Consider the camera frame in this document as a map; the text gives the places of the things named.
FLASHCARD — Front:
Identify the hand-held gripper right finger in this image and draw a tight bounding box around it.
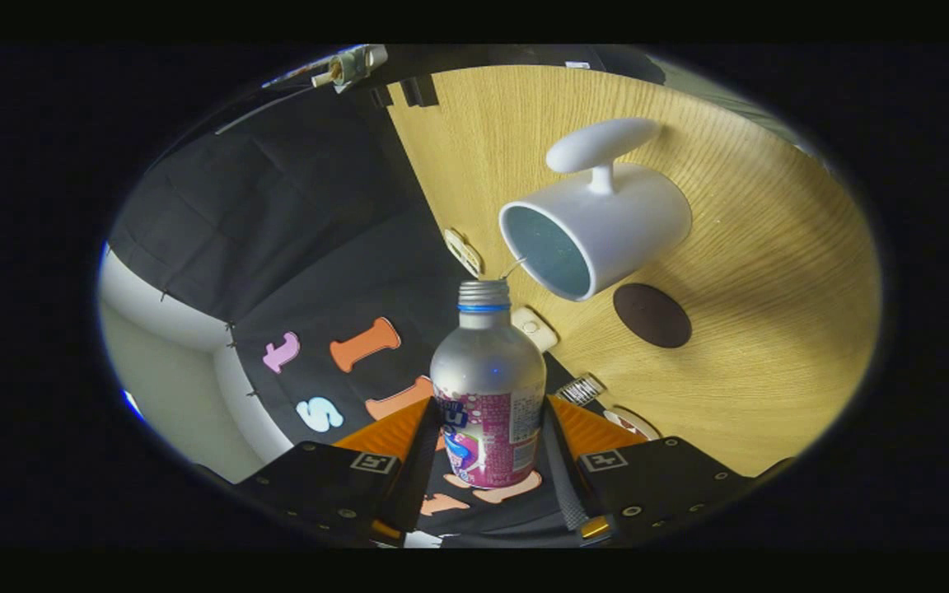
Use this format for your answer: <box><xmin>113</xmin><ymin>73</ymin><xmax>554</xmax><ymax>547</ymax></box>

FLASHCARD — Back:
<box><xmin>541</xmin><ymin>395</ymin><xmax>752</xmax><ymax>546</ymax></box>

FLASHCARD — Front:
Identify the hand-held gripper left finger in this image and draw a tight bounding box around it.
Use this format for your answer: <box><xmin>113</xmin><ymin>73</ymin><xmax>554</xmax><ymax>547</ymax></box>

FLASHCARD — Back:
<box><xmin>236</xmin><ymin>399</ymin><xmax>443</xmax><ymax>546</ymax></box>

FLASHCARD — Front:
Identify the silver juice bottle red label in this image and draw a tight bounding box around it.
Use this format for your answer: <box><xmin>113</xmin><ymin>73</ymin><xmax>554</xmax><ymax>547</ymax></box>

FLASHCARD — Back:
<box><xmin>430</xmin><ymin>279</ymin><xmax>547</xmax><ymax>490</ymax></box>

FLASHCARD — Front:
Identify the dark brown round coaster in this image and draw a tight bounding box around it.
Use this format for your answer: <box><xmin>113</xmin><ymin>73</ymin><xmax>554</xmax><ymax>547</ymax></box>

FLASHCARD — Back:
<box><xmin>613</xmin><ymin>283</ymin><xmax>693</xmax><ymax>349</ymax></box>

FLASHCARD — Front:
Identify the white cup blue inside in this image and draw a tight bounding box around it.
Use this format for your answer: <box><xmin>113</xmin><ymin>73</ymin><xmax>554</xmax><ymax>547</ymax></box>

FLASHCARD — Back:
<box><xmin>498</xmin><ymin>117</ymin><xmax>694</xmax><ymax>302</ymax></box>

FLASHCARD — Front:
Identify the metal mesh utensil holder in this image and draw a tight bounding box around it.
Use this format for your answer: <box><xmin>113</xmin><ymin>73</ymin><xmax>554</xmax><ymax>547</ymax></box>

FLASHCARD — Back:
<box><xmin>554</xmin><ymin>373</ymin><xmax>605</xmax><ymax>408</ymax></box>

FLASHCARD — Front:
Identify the white oval plate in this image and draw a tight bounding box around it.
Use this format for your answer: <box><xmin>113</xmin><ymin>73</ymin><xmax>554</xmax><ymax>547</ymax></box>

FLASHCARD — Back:
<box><xmin>604</xmin><ymin>405</ymin><xmax>661</xmax><ymax>441</ymax></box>

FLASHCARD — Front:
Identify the white toaster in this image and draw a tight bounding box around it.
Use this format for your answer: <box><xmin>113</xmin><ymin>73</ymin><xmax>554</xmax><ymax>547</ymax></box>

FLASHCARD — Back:
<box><xmin>511</xmin><ymin>306</ymin><xmax>559</xmax><ymax>353</ymax></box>

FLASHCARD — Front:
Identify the white divided snack tray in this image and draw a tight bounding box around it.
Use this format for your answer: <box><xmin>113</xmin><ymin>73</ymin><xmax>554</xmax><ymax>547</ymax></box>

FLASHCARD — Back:
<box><xmin>443</xmin><ymin>228</ymin><xmax>484</xmax><ymax>278</ymax></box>

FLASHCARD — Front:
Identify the black backdrop cloth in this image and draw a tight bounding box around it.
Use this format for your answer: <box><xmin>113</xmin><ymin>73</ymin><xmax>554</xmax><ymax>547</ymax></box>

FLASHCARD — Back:
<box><xmin>108</xmin><ymin>45</ymin><xmax>665</xmax><ymax>549</ymax></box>

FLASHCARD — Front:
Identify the wooden table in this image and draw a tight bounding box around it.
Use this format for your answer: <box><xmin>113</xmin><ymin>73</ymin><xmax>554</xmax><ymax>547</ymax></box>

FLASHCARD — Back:
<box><xmin>388</xmin><ymin>64</ymin><xmax>883</xmax><ymax>479</ymax></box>

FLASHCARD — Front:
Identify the side stand with small items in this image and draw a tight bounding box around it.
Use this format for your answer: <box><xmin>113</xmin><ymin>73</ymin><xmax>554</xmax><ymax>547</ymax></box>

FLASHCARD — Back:
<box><xmin>311</xmin><ymin>45</ymin><xmax>389</xmax><ymax>93</ymax></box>

